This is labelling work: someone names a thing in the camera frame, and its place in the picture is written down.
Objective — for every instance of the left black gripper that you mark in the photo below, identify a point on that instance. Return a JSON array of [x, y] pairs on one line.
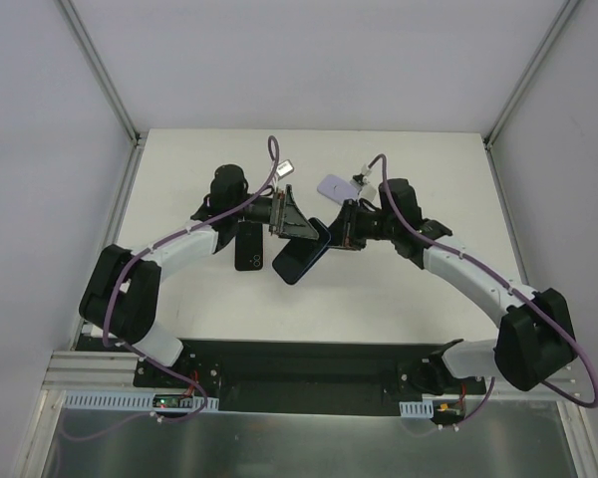
[[279, 213]]

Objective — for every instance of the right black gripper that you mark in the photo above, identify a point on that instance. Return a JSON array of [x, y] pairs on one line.
[[350, 227]]

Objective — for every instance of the black phone case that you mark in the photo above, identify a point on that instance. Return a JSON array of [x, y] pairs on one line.
[[324, 235]]

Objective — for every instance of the black cased phone with ring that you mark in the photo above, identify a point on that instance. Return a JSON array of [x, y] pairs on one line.
[[249, 247]]

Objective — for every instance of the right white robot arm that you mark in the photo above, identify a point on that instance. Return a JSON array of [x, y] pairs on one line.
[[534, 328]]

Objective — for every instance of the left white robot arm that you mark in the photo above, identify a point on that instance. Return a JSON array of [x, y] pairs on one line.
[[122, 293]]

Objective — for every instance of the lilac cased phone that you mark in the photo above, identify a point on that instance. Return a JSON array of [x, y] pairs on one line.
[[339, 189]]

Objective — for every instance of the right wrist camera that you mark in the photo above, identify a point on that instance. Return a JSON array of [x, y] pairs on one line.
[[365, 189]]

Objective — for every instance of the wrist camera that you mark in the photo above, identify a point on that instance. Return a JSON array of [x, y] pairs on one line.
[[284, 169], [365, 189]]

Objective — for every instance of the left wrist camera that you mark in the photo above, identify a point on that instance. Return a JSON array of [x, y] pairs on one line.
[[284, 169]]

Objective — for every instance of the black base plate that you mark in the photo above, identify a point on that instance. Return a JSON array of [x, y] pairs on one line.
[[306, 378]]

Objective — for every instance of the right white cable duct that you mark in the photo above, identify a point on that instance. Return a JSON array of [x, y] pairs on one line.
[[423, 409]]

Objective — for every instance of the white cable duct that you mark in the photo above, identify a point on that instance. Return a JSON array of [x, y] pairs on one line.
[[423, 409], [138, 401]]

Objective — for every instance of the aluminium front rail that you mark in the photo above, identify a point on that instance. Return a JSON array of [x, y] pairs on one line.
[[90, 370]]

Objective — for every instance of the left white cable duct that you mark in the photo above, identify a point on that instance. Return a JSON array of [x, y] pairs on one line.
[[138, 401]]

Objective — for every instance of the left aluminium frame post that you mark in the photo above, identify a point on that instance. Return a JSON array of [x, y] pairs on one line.
[[86, 45]]

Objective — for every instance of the aluminium frame post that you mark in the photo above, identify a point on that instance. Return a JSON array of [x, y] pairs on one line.
[[86, 45], [546, 44]]

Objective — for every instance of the right aluminium frame post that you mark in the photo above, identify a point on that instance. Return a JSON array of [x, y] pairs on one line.
[[546, 44]]

